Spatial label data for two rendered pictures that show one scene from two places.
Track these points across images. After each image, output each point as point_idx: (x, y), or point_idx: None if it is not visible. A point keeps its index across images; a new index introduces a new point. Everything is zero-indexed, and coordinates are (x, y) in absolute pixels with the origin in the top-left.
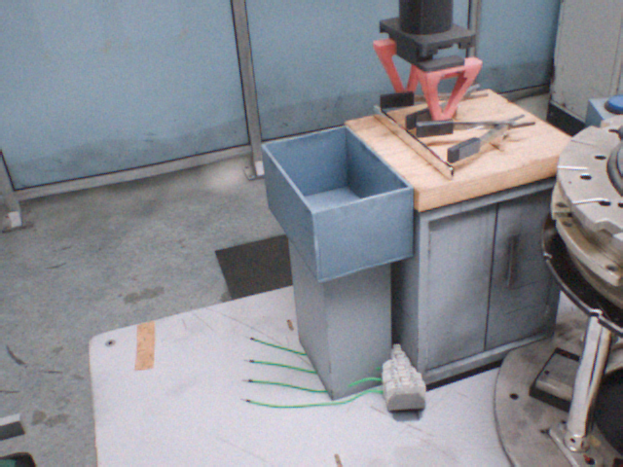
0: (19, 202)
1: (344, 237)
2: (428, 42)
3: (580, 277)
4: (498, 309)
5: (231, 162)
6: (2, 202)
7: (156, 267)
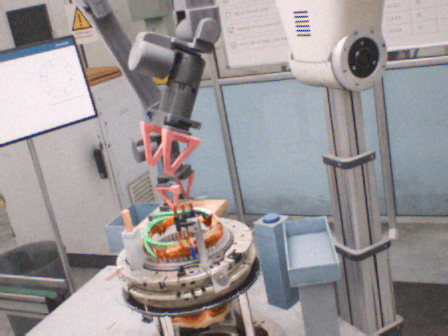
0: (253, 222)
1: (116, 238)
2: (158, 177)
3: None
4: None
5: (382, 226)
6: (237, 219)
7: None
